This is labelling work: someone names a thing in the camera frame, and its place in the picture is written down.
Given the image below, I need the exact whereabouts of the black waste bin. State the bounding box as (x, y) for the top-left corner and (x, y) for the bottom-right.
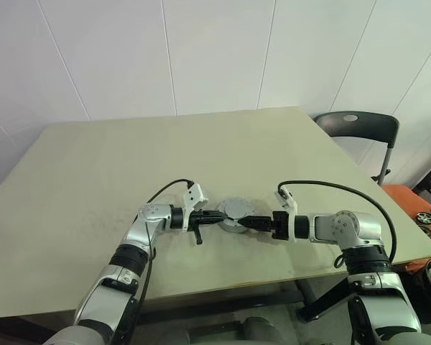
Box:
(411, 257), (431, 326)

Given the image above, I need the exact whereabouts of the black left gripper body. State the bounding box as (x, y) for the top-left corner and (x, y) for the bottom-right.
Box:
(188, 211), (206, 247)

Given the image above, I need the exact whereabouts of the black table frame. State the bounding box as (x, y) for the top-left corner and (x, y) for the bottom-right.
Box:
(139, 275), (349, 323)

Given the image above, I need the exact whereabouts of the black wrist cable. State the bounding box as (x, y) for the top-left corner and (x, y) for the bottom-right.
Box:
(145, 178), (195, 206)
(276, 180), (398, 270)

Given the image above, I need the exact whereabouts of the grey rounded shape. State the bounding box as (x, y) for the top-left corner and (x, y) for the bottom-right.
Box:
(242, 316), (287, 345)

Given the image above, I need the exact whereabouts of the orange tray with parts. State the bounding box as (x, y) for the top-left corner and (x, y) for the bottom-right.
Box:
(380, 183), (431, 249)

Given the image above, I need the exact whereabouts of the black folding chair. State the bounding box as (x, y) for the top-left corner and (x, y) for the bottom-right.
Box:
(314, 110), (400, 186)

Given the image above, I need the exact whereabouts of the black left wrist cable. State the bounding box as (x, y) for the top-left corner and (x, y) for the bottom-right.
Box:
(145, 178), (195, 206)

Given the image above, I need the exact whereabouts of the round motor stator base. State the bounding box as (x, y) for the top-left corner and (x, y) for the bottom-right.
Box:
(215, 196), (259, 226)

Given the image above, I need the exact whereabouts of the thin black hanging cable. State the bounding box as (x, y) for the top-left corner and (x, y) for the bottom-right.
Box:
(127, 218), (157, 345)

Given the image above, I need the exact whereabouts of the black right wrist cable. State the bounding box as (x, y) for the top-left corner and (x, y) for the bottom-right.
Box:
(276, 180), (398, 270)

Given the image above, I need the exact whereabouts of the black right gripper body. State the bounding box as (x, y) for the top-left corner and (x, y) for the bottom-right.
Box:
(271, 211), (292, 242)

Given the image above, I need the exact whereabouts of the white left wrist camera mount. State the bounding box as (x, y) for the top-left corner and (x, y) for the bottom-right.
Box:
(181, 183), (210, 233)

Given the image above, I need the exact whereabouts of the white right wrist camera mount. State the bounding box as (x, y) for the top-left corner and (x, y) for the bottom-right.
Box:
(274, 190), (299, 242)

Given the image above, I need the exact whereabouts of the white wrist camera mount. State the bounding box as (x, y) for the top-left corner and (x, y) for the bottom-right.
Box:
(274, 190), (299, 242)
(181, 183), (210, 233)

